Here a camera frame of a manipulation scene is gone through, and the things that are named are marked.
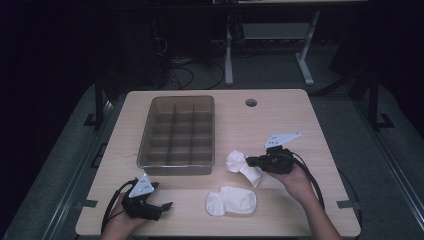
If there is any tangle of floor cables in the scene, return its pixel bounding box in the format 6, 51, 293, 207
154, 36, 226, 90

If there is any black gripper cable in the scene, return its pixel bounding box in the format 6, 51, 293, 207
289, 151, 326, 209
100, 178, 138, 234

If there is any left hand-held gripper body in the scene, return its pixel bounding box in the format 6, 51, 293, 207
121, 173, 164, 222

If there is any aluminium floor rail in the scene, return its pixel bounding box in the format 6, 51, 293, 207
43, 99, 114, 240
353, 99, 424, 231

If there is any white metal desk frame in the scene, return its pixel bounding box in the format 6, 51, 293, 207
213, 0, 368, 87

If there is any white sock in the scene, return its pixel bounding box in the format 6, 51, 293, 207
205, 185, 258, 217
225, 149, 264, 188

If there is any person's left hand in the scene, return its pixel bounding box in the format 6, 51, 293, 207
100, 193, 148, 240

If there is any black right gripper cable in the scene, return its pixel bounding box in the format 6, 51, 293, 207
289, 151, 326, 209

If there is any person's right hand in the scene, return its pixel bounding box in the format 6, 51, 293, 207
266, 164, 316, 201

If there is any translucent brown divided storage box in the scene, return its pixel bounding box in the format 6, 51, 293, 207
136, 95, 216, 177

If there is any black metal stand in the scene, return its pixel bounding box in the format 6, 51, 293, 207
366, 71, 395, 132
83, 74, 108, 131

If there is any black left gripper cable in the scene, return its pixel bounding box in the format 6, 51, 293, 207
100, 178, 138, 234

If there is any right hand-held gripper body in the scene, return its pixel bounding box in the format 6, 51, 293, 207
258, 131, 303, 175

